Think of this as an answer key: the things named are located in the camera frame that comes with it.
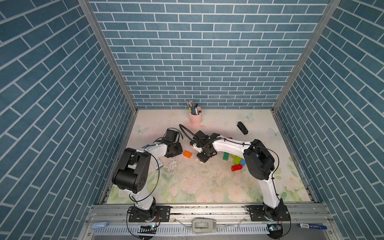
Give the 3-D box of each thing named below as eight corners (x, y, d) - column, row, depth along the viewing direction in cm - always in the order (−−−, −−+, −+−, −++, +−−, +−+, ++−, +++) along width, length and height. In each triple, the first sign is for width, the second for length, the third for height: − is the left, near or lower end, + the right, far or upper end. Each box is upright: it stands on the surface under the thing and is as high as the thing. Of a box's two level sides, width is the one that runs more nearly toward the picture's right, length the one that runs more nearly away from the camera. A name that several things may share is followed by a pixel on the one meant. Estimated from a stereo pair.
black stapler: (244, 135, 107) (245, 132, 105) (235, 124, 114) (236, 122, 112) (248, 133, 109) (249, 131, 106) (239, 123, 115) (240, 120, 113)
